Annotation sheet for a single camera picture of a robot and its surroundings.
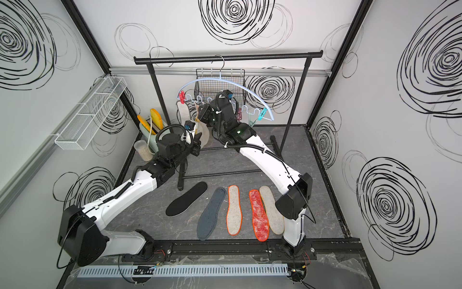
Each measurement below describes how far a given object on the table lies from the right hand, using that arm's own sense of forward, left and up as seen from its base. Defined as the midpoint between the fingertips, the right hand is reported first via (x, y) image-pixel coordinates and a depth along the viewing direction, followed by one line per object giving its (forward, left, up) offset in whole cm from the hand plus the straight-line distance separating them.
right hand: (202, 108), depth 70 cm
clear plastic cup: (+2, +38, -30) cm, 48 cm away
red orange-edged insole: (-28, -25, -40) cm, 55 cm away
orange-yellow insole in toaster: (+15, +38, -24) cm, 47 cm away
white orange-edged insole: (-28, -13, -40) cm, 51 cm away
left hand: (-3, +2, -11) cm, 12 cm away
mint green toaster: (+5, +32, -25) cm, 41 cm away
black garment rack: (-14, +15, -40) cm, 45 cm away
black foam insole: (-22, +12, -40) cm, 48 cm away
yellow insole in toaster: (+15, +30, -20) cm, 39 cm away
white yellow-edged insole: (-28, -32, -41) cm, 59 cm away
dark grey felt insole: (-30, -1, -41) cm, 51 cm away
